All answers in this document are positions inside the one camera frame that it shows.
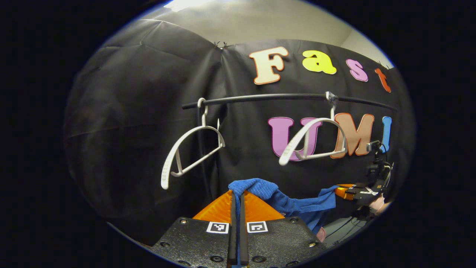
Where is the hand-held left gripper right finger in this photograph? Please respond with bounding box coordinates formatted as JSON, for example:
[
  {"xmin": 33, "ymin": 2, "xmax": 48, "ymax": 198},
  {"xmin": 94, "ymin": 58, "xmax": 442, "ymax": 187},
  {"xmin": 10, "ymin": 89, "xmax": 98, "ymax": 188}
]
[{"xmin": 239, "ymin": 191, "xmax": 328, "ymax": 268}]

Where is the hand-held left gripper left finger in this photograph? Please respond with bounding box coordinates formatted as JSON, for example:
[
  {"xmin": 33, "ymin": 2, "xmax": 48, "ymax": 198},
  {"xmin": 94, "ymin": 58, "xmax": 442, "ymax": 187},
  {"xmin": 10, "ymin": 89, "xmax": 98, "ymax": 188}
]
[{"xmin": 151, "ymin": 190, "xmax": 238, "ymax": 268}]

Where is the blue corduroy jacket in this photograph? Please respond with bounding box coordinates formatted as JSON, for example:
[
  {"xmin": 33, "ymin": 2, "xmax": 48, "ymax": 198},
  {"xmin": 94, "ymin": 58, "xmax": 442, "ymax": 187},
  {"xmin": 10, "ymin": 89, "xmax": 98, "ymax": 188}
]
[{"xmin": 228, "ymin": 178, "xmax": 340, "ymax": 236}]

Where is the white plastic hanger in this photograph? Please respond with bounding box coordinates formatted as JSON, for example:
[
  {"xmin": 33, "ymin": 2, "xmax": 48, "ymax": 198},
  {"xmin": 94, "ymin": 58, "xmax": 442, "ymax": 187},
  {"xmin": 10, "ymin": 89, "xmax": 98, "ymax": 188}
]
[
  {"xmin": 160, "ymin": 98, "xmax": 226, "ymax": 191},
  {"xmin": 279, "ymin": 91, "xmax": 348, "ymax": 166}
]

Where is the black backdrop cloth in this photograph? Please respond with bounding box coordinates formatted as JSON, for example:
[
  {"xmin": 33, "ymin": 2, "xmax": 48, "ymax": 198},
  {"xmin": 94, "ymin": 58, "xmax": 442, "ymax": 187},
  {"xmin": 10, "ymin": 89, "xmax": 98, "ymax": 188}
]
[{"xmin": 63, "ymin": 19, "xmax": 415, "ymax": 247}]

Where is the black clothes rail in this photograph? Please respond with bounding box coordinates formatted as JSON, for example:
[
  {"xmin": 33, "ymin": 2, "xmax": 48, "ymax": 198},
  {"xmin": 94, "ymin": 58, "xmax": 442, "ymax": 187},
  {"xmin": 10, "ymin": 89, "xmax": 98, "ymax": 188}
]
[{"xmin": 181, "ymin": 93, "xmax": 399, "ymax": 198}]

